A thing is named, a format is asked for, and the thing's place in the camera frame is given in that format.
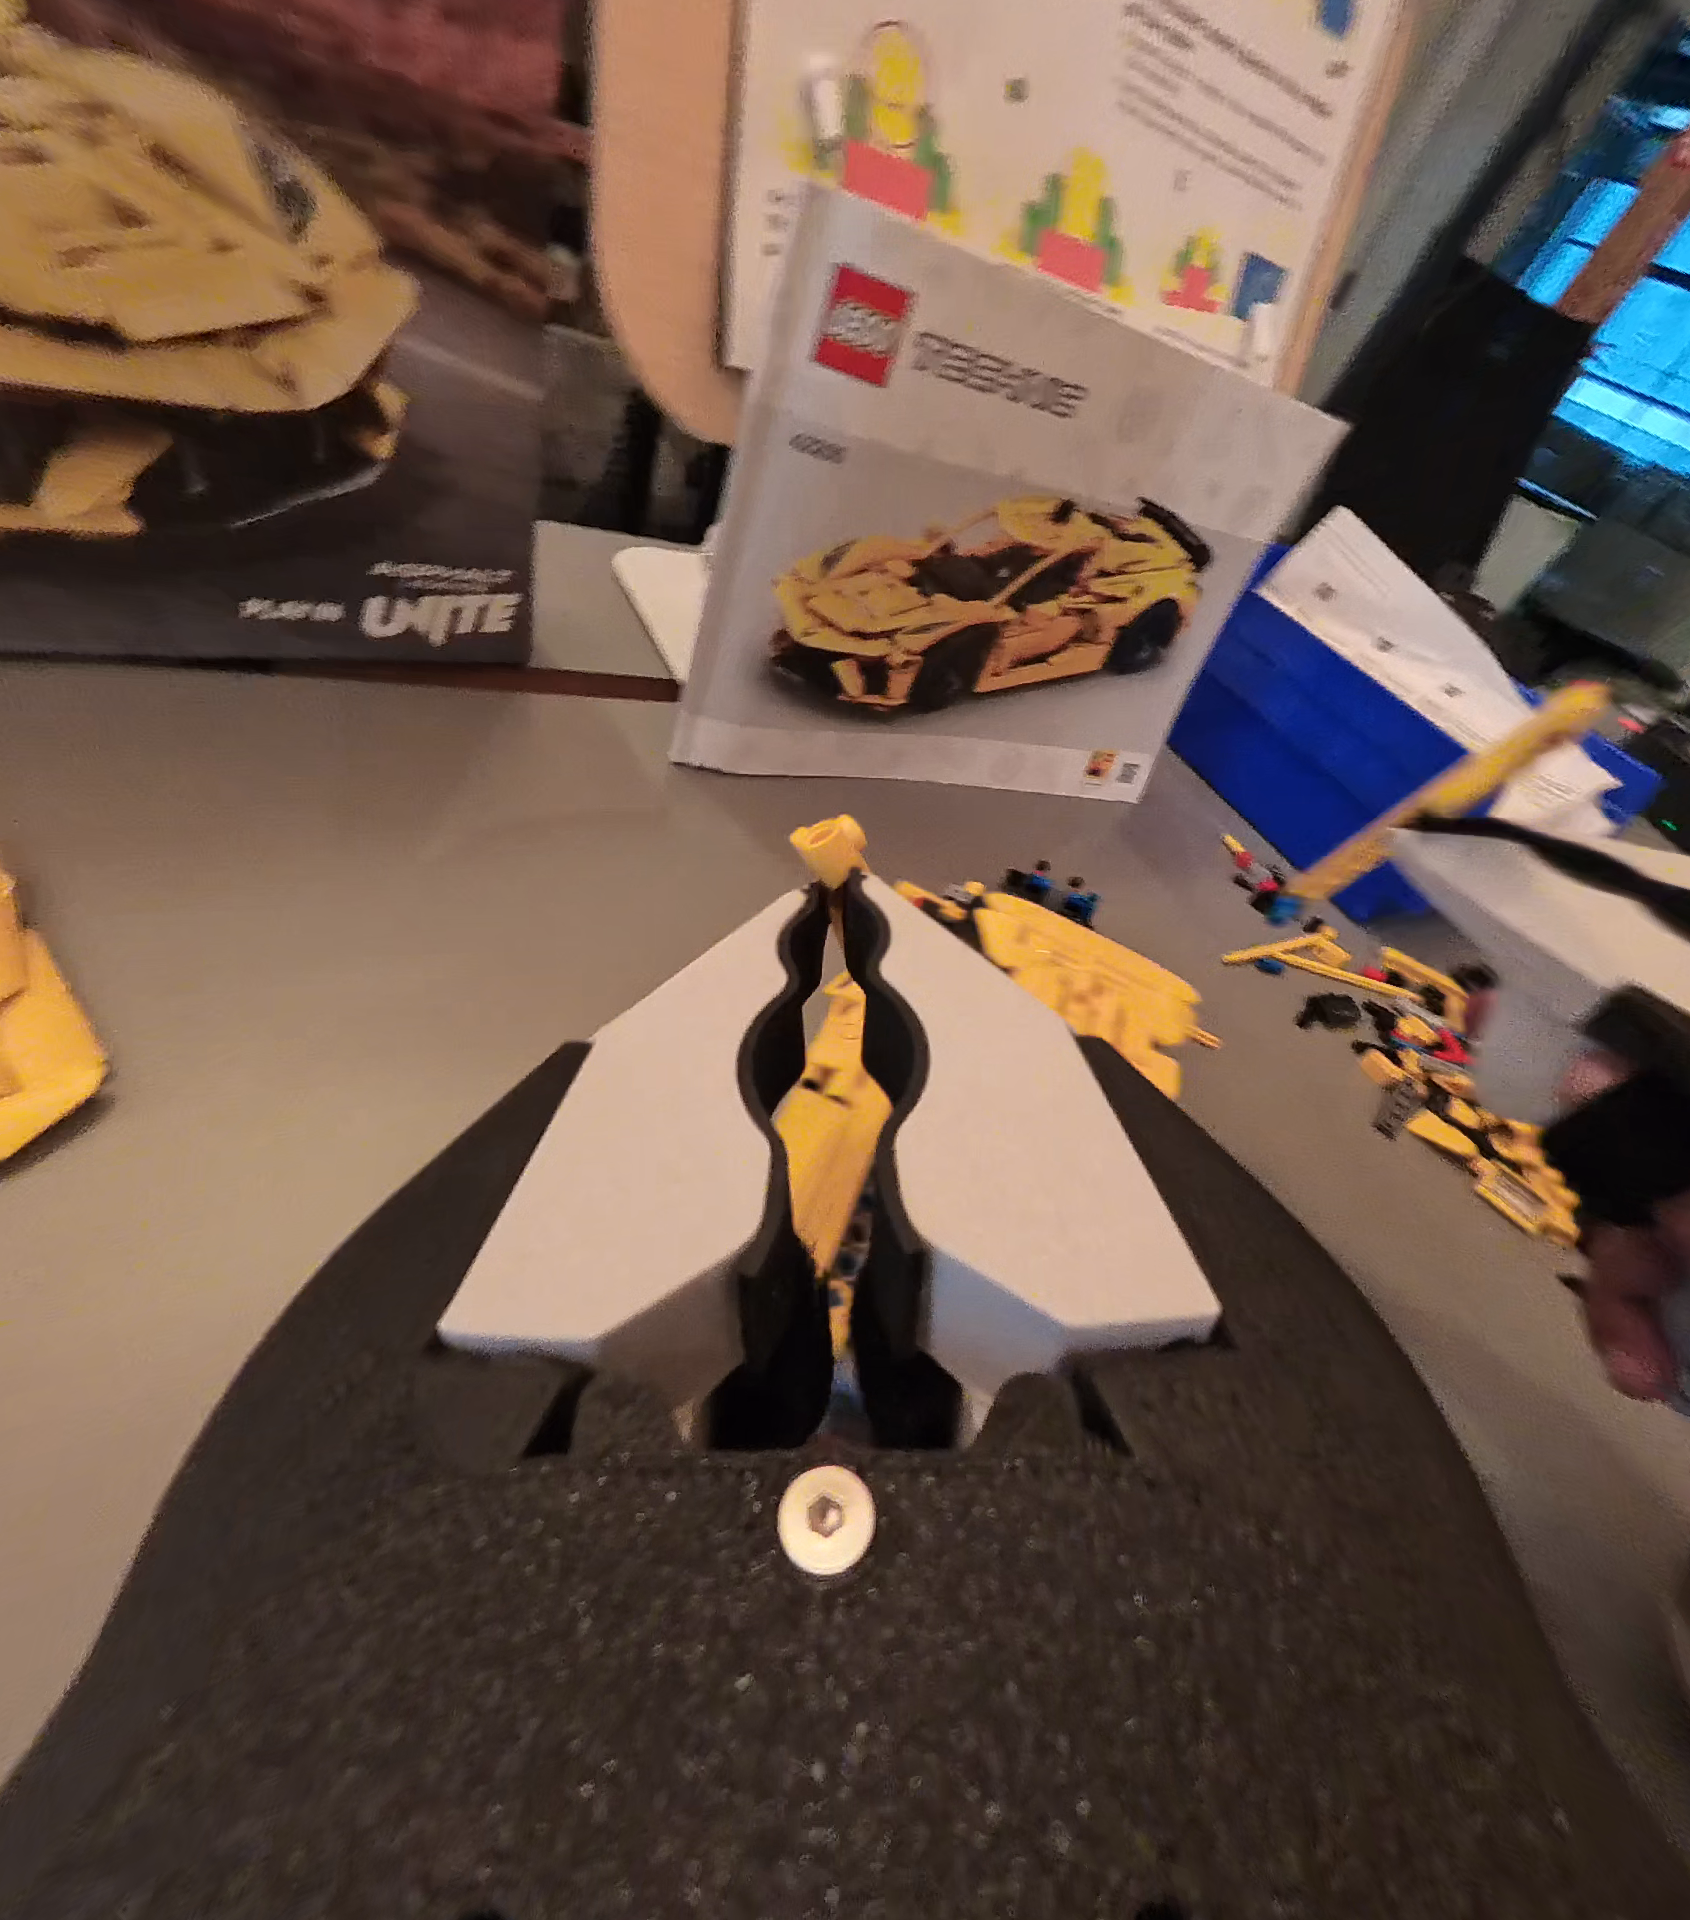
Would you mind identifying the white papers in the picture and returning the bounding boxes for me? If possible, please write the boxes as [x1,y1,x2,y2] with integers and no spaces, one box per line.
[1280,505,1662,836]

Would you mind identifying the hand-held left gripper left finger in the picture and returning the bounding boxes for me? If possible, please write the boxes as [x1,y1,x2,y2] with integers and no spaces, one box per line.
[440,886,824,1419]

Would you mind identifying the toy car set box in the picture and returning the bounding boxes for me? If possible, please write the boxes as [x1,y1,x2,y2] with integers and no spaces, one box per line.
[0,0,553,668]

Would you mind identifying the toy car instruction booklet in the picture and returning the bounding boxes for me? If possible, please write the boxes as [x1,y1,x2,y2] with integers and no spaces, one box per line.
[672,187,1348,806]

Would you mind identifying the blue plastic bin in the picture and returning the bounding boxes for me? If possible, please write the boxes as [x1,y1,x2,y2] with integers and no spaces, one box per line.
[1171,512,1657,932]

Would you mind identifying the large paned window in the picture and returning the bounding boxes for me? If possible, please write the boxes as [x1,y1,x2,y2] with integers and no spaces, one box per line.
[1522,31,1690,512]

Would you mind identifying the grey desk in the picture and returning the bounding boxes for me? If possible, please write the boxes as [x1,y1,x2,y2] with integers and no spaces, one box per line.
[0,527,1690,1920]

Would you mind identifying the brick picture poster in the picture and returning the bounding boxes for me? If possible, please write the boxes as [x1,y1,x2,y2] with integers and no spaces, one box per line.
[721,0,1402,392]

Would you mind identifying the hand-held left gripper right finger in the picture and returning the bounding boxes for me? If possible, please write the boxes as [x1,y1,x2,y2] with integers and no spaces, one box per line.
[852,886,1225,1419]

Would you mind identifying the pile of small toy pieces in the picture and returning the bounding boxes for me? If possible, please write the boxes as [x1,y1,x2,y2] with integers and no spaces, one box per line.
[1222,842,1582,1248]

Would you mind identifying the wooden post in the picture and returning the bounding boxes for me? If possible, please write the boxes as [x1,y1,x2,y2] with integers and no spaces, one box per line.
[1551,0,1690,330]

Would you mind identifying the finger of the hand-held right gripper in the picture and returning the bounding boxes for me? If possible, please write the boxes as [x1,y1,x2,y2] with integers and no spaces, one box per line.
[1395,836,1690,1119]

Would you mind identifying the yellow toy car subassembly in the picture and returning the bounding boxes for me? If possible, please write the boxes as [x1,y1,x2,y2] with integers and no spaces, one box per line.
[892,864,1222,1097]

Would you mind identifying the yellow toy panel piece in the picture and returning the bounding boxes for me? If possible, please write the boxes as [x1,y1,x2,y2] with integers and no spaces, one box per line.
[766,810,900,1277]

